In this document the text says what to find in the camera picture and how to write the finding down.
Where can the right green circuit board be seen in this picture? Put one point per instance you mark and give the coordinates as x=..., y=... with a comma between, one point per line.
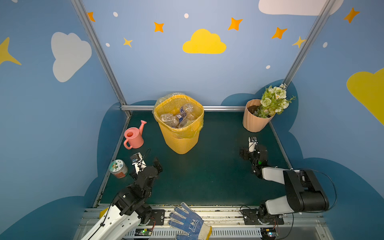
x=268, y=233

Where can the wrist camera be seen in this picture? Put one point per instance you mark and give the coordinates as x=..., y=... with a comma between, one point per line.
x=138, y=162
x=252, y=144

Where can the white green artificial flowers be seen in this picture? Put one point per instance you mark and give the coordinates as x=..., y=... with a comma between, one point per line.
x=274, y=101

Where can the peach ribbed flower pot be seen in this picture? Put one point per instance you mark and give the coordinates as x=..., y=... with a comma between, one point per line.
x=251, y=122

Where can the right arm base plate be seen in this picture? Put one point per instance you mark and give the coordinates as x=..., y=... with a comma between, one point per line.
x=256, y=217

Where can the clear yellow bin liner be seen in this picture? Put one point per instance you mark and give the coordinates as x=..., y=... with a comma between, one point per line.
x=172, y=104

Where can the pepsi blue label bottle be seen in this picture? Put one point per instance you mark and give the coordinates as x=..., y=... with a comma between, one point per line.
x=170, y=120

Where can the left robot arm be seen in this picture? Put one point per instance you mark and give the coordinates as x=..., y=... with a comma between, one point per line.
x=129, y=208

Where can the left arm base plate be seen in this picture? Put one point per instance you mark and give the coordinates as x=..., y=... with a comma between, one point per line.
x=157, y=217

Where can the left green circuit board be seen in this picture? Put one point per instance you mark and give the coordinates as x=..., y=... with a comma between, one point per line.
x=143, y=232

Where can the blue dotted work glove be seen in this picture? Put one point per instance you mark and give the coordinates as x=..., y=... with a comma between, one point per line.
x=190, y=223

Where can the aluminium frame rail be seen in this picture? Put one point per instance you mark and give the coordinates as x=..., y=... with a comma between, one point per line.
x=206, y=108

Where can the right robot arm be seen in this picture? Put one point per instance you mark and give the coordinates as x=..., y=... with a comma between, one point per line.
x=304, y=192

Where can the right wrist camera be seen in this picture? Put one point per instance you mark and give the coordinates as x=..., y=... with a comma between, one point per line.
x=252, y=144

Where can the green circuit board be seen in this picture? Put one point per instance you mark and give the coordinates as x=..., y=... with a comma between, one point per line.
x=143, y=232
x=268, y=233

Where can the small round tin can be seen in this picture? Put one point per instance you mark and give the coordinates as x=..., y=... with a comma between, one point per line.
x=118, y=168

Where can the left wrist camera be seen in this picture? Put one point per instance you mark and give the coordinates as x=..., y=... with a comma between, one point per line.
x=138, y=162

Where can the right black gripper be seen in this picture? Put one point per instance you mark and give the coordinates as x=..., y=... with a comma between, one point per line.
x=249, y=153

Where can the yellow slatted waste bin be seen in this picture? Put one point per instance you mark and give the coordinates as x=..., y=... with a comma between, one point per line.
x=178, y=144

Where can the pink plastic watering can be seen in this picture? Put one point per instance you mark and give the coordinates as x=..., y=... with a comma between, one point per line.
x=133, y=137

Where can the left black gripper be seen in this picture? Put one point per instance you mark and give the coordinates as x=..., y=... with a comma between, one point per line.
x=153, y=169

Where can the blue label water bottle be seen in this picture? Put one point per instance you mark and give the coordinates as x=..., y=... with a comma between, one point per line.
x=186, y=112

